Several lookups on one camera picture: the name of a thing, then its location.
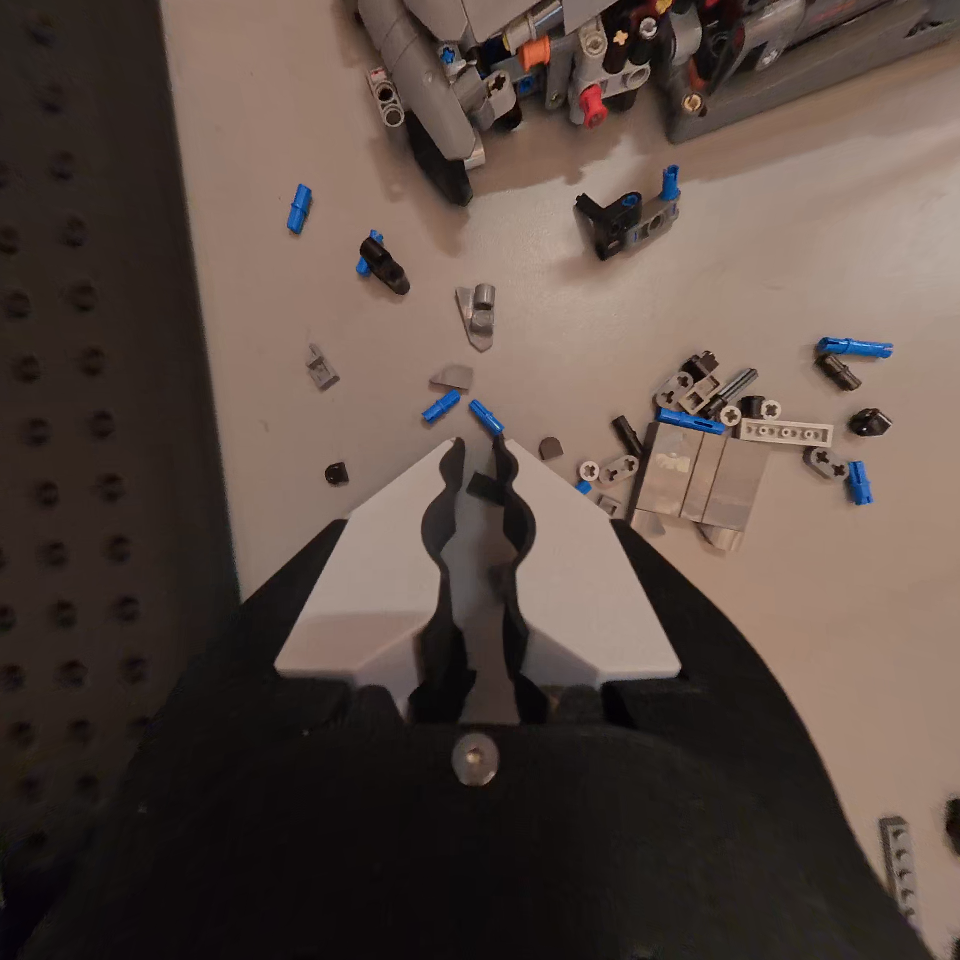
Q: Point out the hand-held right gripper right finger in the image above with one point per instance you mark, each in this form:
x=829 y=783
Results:
x=585 y=592

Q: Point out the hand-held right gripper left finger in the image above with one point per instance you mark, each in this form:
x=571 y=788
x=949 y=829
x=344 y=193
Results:
x=360 y=592

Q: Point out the black lego tile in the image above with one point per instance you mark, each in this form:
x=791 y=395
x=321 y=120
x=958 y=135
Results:
x=484 y=487

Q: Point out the grey lego panel assembly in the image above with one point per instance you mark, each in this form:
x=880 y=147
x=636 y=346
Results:
x=697 y=480

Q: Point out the black lego pin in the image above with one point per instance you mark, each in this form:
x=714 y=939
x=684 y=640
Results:
x=627 y=435

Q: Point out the long blue lego pin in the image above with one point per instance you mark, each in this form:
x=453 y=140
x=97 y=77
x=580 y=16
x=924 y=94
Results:
x=855 y=347
x=690 y=421

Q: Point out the small grey lego tile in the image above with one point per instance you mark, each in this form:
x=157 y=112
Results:
x=322 y=367

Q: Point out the dark grey lego slope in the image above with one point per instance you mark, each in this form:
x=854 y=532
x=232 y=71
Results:
x=452 y=377

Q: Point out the heap of small lego pieces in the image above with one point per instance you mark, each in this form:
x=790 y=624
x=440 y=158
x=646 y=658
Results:
x=705 y=390

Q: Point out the grey wedge lego piece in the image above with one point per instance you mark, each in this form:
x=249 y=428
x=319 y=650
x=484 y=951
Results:
x=478 y=319

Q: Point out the small black lego piece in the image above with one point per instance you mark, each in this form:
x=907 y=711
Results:
x=870 y=422

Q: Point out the black lego pin connector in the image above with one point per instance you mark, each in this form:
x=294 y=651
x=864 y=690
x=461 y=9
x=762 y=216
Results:
x=838 y=372

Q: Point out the black lego part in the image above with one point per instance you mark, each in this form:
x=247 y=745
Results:
x=953 y=825

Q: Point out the grey lego car model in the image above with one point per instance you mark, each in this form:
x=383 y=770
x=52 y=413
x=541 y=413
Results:
x=420 y=67

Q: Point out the white round cross-hole bush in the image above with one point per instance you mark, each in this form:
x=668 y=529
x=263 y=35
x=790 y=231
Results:
x=589 y=471

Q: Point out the black rounded tile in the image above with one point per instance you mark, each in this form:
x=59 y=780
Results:
x=336 y=473

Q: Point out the grey cross-hole liftarm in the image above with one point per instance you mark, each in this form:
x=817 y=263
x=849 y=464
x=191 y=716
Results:
x=826 y=463
x=619 y=469

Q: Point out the dark grey rounded tile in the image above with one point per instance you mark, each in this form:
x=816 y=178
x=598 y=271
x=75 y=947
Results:
x=550 y=448

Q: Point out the light grey holed plate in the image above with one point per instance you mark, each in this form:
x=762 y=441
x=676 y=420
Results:
x=787 y=432

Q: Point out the black connector with blue pin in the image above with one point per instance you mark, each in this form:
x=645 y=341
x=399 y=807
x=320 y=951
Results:
x=386 y=268

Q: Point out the black perforated board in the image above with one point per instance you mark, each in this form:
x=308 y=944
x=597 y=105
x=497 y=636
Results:
x=75 y=375

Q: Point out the black and grey connector assembly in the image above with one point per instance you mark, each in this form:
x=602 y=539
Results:
x=619 y=217

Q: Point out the long grey holed beam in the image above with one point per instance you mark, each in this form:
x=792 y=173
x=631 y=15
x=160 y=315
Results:
x=900 y=870

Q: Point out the small grey lego bracket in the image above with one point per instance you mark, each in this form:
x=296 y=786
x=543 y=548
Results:
x=610 y=506

